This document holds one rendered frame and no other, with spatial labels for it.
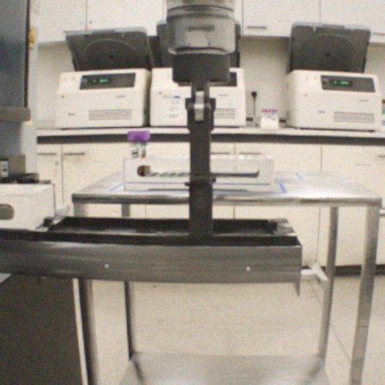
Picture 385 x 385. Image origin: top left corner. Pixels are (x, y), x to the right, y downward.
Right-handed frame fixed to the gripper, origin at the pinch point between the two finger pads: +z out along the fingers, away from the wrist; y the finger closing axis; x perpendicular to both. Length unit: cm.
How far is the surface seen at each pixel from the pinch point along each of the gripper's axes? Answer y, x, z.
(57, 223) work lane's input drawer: -2.1, -20.5, 2.7
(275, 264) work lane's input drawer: 5.0, 9.5, 5.9
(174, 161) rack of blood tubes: -33.7, -6.5, -3.5
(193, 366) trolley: -62, -4, 56
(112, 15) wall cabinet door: -260, -68, -81
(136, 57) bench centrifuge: -266, -52, -53
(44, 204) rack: -1.6, -22.2, -0.3
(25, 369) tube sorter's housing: -23, -38, 39
